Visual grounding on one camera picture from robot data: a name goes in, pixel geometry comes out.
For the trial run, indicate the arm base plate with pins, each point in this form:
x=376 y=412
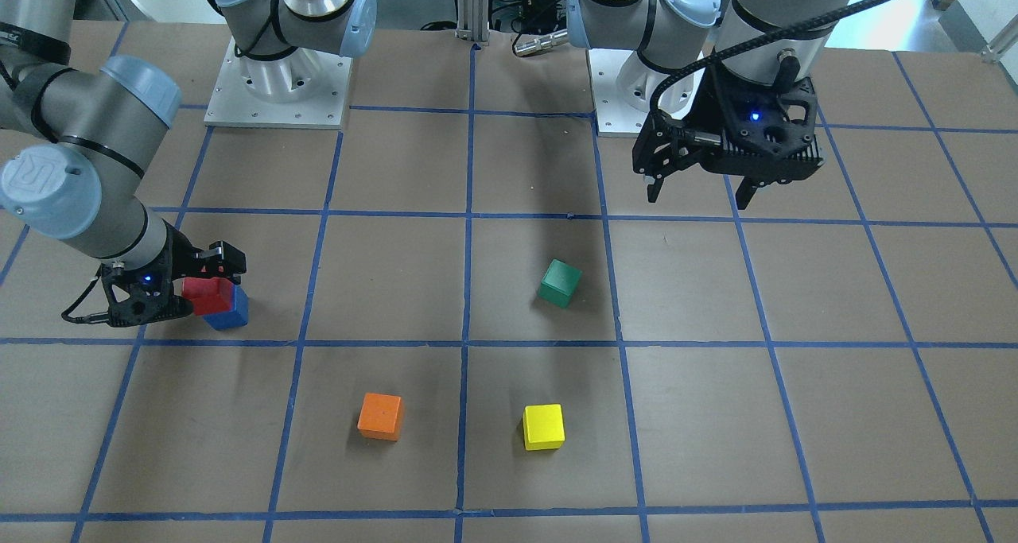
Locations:
x=305 y=90
x=622 y=85

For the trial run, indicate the red wooden block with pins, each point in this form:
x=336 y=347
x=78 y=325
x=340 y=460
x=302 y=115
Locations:
x=208 y=296

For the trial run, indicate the green wooden block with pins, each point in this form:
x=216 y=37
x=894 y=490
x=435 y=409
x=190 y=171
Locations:
x=559 y=283

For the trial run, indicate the aluminium frame post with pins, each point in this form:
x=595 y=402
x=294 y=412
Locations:
x=473 y=21

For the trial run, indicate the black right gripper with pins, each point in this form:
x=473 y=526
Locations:
x=176 y=262

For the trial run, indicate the yellow wooden block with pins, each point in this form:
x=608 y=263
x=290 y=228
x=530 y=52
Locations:
x=543 y=427

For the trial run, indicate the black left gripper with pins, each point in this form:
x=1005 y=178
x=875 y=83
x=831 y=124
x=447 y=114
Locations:
x=727 y=102

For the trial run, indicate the orange wooden block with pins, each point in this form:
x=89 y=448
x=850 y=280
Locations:
x=381 y=417

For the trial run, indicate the blue wooden block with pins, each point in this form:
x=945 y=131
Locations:
x=238 y=315

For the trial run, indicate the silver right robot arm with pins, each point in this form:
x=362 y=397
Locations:
x=99 y=133

